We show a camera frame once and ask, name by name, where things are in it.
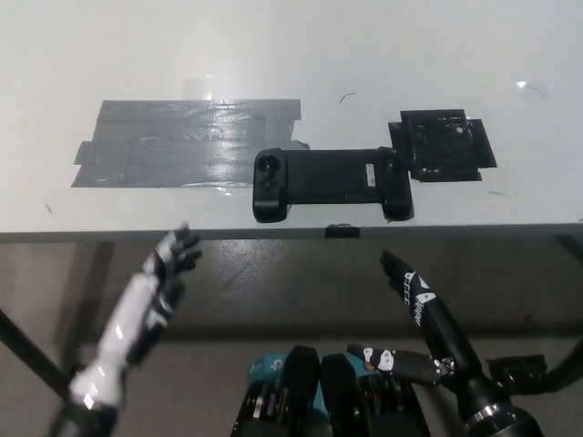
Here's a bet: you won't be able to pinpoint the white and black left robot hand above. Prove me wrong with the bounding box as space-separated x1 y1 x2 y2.
67 222 204 412

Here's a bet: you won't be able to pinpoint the straight black table leg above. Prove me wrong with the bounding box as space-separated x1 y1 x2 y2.
0 308 77 404

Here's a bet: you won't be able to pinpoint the black game controller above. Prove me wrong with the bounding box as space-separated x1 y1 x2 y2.
251 146 415 224

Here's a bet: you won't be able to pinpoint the black square tape patch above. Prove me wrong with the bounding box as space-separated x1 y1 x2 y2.
386 107 498 184

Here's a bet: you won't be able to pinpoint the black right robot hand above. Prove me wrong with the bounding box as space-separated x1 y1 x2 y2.
345 249 486 389

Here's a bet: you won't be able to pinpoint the black robot torso teal tops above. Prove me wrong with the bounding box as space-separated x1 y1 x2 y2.
231 344 432 437

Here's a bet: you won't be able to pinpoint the curved black table leg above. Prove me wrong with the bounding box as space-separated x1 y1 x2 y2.
544 335 583 393

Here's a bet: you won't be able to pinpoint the large grey tape patch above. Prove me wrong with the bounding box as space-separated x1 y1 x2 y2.
70 98 312 189

